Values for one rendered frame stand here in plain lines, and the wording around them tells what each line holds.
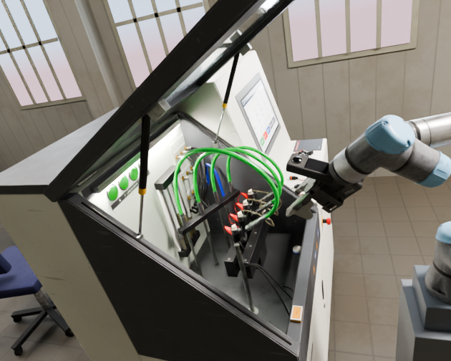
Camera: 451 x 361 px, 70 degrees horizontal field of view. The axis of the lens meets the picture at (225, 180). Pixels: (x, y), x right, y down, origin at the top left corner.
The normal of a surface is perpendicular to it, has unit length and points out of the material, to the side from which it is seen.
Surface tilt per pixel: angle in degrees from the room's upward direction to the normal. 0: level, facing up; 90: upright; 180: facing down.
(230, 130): 90
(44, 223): 90
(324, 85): 90
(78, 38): 90
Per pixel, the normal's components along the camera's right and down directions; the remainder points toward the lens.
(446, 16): -0.26, 0.50
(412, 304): -0.20, -0.86
